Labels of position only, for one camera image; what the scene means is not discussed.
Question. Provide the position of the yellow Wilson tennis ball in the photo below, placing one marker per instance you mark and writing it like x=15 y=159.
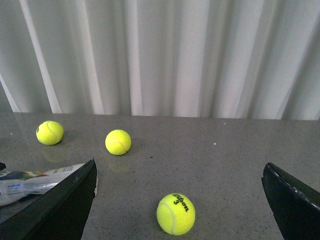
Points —
x=50 y=133

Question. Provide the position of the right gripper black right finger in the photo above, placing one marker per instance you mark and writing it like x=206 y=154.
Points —
x=295 y=205

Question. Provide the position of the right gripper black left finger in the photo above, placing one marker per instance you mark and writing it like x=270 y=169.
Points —
x=59 y=214

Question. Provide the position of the yellow tennis ball far right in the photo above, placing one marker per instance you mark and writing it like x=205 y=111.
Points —
x=176 y=214

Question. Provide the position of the yellow tennis ball near can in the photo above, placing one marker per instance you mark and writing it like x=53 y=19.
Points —
x=118 y=142

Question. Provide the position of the clear plastic tennis ball can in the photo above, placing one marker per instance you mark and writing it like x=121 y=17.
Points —
x=32 y=182

